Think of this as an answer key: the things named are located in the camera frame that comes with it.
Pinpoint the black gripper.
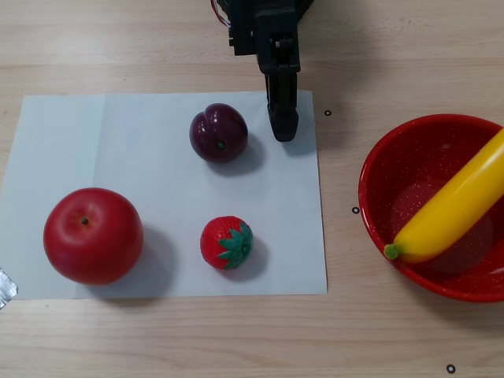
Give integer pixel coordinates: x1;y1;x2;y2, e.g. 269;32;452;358
255;0;302;143

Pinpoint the yellow plastic banana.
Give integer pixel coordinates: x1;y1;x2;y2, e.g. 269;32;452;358
384;128;504;264

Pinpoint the red speckled enamel bowl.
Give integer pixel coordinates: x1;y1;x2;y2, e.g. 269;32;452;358
358;113;504;303

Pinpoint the dark purple plastic plum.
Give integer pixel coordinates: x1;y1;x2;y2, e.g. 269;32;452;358
189;102;249;165

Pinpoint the white paper sheet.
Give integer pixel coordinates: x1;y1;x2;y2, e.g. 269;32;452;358
0;90;328;301

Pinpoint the red plastic strawberry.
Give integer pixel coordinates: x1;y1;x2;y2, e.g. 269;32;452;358
199;215;254;272

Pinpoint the red plastic apple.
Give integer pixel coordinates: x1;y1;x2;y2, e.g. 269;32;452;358
43;187;144;286

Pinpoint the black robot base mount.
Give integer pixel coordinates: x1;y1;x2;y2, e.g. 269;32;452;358
295;0;316;24

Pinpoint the red white servo wire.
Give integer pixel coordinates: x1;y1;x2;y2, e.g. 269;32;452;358
210;0;232;28

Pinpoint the grey duct tape piece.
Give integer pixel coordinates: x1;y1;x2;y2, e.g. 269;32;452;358
0;267;20;311

